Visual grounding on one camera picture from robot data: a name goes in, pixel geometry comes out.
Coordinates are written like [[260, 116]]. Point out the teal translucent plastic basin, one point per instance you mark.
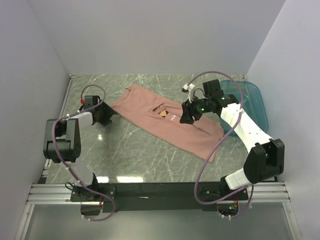
[[252, 101]]

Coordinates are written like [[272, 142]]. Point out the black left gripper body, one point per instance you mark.
[[100, 101]]

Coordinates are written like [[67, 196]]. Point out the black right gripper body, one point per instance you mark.
[[200, 107]]

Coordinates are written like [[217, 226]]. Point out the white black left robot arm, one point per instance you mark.
[[62, 144]]

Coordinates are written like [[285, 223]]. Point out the aluminium front frame rail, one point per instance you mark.
[[57, 194]]

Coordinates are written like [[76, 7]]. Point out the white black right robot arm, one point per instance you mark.
[[265, 155]]

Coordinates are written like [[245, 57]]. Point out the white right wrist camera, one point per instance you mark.
[[190, 89]]

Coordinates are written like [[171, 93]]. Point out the pink t-shirt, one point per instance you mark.
[[161, 116]]

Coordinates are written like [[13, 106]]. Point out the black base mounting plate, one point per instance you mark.
[[137, 196]]

